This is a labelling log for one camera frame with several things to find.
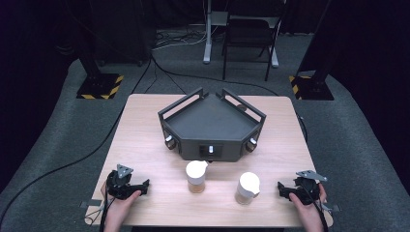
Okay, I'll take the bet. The black yellow striped base plate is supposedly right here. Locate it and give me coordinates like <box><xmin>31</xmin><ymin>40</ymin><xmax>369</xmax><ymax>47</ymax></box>
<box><xmin>75</xmin><ymin>72</ymin><xmax>125</xmax><ymax>101</ymax></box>
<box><xmin>288</xmin><ymin>74</ymin><xmax>336</xmax><ymax>102</ymax></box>

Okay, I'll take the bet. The person's left hand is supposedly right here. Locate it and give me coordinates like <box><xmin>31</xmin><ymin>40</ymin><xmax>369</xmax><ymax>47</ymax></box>
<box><xmin>100</xmin><ymin>181</ymin><xmax>142</xmax><ymax>224</ymax></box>

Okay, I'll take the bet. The hand-held gripper cable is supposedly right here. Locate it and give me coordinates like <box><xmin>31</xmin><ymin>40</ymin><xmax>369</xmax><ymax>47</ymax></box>
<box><xmin>303</xmin><ymin>185</ymin><xmax>335</xmax><ymax>232</ymax></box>
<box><xmin>85</xmin><ymin>189</ymin><xmax>114</xmax><ymax>232</ymax></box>

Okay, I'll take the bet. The left hand-held gripper cable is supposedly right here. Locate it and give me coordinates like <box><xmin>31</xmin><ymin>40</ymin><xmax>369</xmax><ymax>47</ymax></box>
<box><xmin>85</xmin><ymin>189</ymin><xmax>114</xmax><ymax>232</ymax></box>

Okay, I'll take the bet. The black stand column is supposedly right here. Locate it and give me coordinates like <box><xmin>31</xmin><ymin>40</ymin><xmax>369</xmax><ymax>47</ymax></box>
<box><xmin>66</xmin><ymin>0</ymin><xmax>103</xmax><ymax>78</ymax></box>
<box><xmin>297</xmin><ymin>0</ymin><xmax>339</xmax><ymax>81</ymax></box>

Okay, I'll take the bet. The bundle of floor cables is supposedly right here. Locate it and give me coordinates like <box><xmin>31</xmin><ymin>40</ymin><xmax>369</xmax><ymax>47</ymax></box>
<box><xmin>152</xmin><ymin>29</ymin><xmax>209</xmax><ymax>52</ymax></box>

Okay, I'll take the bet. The seasoning jar with orange powder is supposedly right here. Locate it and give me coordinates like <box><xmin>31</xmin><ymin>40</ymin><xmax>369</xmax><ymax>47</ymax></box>
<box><xmin>185</xmin><ymin>159</ymin><xmax>210</xmax><ymax>194</ymax></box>

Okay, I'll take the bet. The long black floor cable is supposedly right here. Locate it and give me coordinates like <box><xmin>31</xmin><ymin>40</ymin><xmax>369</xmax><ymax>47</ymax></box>
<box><xmin>0</xmin><ymin>54</ymin><xmax>153</xmax><ymax>223</ymax></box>

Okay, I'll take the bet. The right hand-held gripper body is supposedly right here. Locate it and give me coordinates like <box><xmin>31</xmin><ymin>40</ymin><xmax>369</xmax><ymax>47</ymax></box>
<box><xmin>290</xmin><ymin>169</ymin><xmax>329</xmax><ymax>206</ymax></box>

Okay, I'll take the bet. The person's right hand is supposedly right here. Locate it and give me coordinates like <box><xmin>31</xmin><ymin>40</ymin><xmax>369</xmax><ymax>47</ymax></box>
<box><xmin>288</xmin><ymin>183</ymin><xmax>328</xmax><ymax>224</ymax></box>

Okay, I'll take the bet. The black cable beside table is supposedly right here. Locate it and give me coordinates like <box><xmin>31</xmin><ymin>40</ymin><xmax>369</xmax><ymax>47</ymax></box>
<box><xmin>295</xmin><ymin>113</ymin><xmax>309</xmax><ymax>143</ymax></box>

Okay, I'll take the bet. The right hand-held gripper cable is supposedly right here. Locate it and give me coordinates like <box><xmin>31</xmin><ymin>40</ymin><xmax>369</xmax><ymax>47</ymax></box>
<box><xmin>303</xmin><ymin>185</ymin><xmax>335</xmax><ymax>232</ymax></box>

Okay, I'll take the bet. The black folding chair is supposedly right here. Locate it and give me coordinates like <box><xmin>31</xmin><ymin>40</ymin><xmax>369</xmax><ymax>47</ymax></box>
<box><xmin>220</xmin><ymin>13</ymin><xmax>282</xmax><ymax>82</ymax></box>

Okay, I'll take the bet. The dark grey corner rack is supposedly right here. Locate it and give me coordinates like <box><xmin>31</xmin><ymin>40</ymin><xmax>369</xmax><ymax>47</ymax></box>
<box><xmin>157</xmin><ymin>86</ymin><xmax>268</xmax><ymax>163</ymax></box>

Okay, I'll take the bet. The white desk frame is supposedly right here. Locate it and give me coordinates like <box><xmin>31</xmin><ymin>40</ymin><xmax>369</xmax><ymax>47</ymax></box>
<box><xmin>188</xmin><ymin>0</ymin><xmax>280</xmax><ymax>69</ymax></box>

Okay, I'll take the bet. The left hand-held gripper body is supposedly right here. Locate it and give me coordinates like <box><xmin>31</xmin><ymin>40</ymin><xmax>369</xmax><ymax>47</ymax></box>
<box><xmin>105</xmin><ymin>163</ymin><xmax>143</xmax><ymax>200</ymax></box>

